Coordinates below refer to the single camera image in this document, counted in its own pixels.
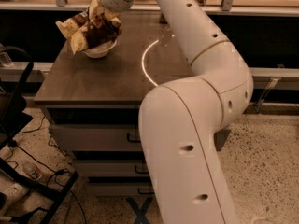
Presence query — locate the drawer with black handle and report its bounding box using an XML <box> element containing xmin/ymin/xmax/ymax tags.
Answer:
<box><xmin>87</xmin><ymin>183</ymin><xmax>154</xmax><ymax>196</ymax></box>
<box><xmin>48</xmin><ymin>123</ymin><xmax>232</xmax><ymax>153</ymax></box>
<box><xmin>74</xmin><ymin>160</ymin><xmax>149</xmax><ymax>177</ymax></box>

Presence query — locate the grey drawer cabinet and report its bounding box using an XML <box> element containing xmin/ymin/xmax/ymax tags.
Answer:
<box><xmin>33</xmin><ymin>10</ymin><xmax>232</xmax><ymax>198</ymax></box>

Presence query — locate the plastic water bottle on floor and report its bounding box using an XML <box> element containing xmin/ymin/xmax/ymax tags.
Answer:
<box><xmin>21</xmin><ymin>160</ymin><xmax>42</xmax><ymax>180</ymax></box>

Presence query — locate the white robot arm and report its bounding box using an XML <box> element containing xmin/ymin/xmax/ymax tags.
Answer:
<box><xmin>100</xmin><ymin>0</ymin><xmax>253</xmax><ymax>224</ymax></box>

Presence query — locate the white power strip on floor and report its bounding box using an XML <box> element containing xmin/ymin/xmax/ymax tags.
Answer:
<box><xmin>0</xmin><ymin>183</ymin><xmax>29</xmax><ymax>216</ymax></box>

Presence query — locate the white paper bowl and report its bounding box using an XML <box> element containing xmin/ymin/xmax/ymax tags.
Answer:
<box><xmin>83</xmin><ymin>40</ymin><xmax>117</xmax><ymax>59</ymax></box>

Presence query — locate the bottom drawer with black handle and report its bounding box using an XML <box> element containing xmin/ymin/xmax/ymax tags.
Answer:
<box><xmin>87</xmin><ymin>183</ymin><xmax>154</xmax><ymax>196</ymax></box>

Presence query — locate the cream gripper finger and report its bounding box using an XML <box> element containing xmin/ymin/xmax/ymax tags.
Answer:
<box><xmin>88</xmin><ymin>0</ymin><xmax>108</xmax><ymax>19</ymax></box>

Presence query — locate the top drawer with black handle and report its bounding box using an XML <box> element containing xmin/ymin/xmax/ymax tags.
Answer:
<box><xmin>48</xmin><ymin>123</ymin><xmax>232</xmax><ymax>153</ymax></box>

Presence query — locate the black metal cart frame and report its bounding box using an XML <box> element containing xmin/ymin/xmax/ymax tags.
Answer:
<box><xmin>0</xmin><ymin>46</ymin><xmax>80</xmax><ymax>224</ymax></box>

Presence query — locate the middle drawer with black handle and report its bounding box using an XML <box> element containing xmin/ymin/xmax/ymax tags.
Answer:
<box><xmin>74</xmin><ymin>160</ymin><xmax>149</xmax><ymax>177</ymax></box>

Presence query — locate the black cable on floor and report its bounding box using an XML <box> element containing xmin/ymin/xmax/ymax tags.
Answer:
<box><xmin>6</xmin><ymin>115</ymin><xmax>88</xmax><ymax>224</ymax></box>

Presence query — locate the brown chip bag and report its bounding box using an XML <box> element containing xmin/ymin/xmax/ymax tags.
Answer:
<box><xmin>55</xmin><ymin>9</ymin><xmax>122</xmax><ymax>53</ymax></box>

